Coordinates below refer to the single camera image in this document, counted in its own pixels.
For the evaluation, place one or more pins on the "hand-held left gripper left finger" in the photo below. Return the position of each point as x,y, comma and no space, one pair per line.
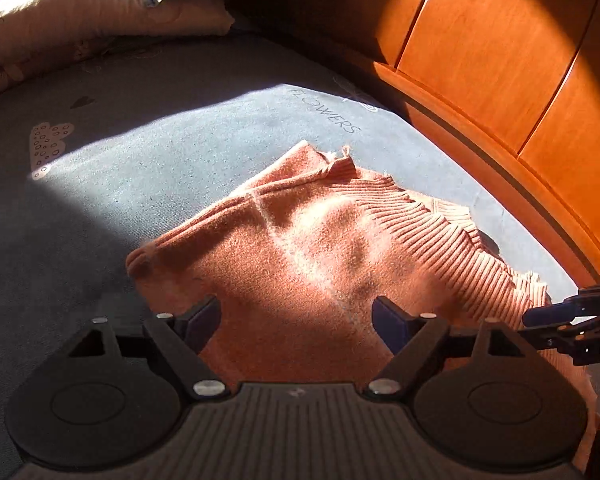
202,322

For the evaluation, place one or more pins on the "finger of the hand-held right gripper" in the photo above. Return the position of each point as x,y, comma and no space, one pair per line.
550,336
550,314

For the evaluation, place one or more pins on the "pink floral quilt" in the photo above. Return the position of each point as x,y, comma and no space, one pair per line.
80,15

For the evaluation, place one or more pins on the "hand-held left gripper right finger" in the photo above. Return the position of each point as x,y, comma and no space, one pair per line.
392,322

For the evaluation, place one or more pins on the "orange knit sweater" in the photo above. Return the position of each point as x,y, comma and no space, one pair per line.
330,240

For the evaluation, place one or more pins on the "wooden headboard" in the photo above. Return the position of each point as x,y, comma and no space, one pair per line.
505,60

